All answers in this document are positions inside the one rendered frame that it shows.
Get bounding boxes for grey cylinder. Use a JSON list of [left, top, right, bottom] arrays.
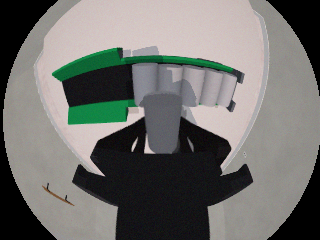
[[157, 64, 183, 94], [200, 67, 224, 107], [216, 71, 237, 107], [143, 91, 182, 154], [180, 65, 206, 107], [132, 63, 158, 108]]

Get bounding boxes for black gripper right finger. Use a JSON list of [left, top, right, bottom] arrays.
[[179, 116, 232, 166]]

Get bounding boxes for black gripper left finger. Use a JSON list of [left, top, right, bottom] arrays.
[[94, 116, 146, 153]]

